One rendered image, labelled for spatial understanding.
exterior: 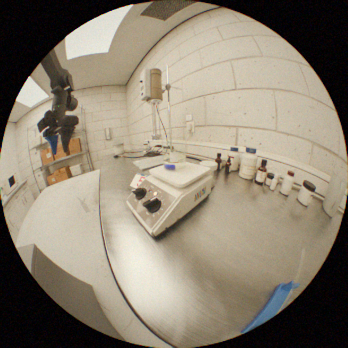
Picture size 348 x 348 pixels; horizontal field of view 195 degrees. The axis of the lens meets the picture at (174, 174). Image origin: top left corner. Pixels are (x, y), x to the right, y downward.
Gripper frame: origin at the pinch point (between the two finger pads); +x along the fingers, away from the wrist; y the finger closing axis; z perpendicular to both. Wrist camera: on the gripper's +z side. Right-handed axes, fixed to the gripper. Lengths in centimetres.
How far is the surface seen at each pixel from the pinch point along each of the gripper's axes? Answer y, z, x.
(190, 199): 39.8, 2.1, 14.2
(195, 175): 41.0, -0.4, 10.0
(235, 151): 65, -25, 7
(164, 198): 34.7, 3.3, 13.3
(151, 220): 32.5, 6.6, 15.9
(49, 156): -198, -75, 10
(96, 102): -140, -175, -89
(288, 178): 76, 0, 10
